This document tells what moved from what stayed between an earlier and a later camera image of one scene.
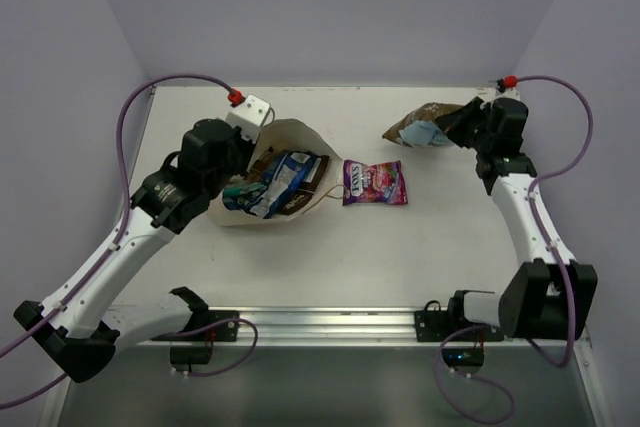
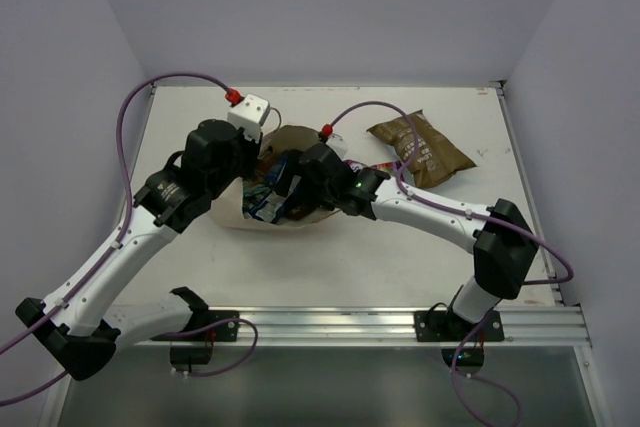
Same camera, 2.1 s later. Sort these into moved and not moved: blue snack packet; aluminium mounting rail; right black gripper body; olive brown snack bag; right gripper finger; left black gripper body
Moved: right black gripper body; right gripper finger; olive brown snack bag
Not moved: aluminium mounting rail; left black gripper body; blue snack packet
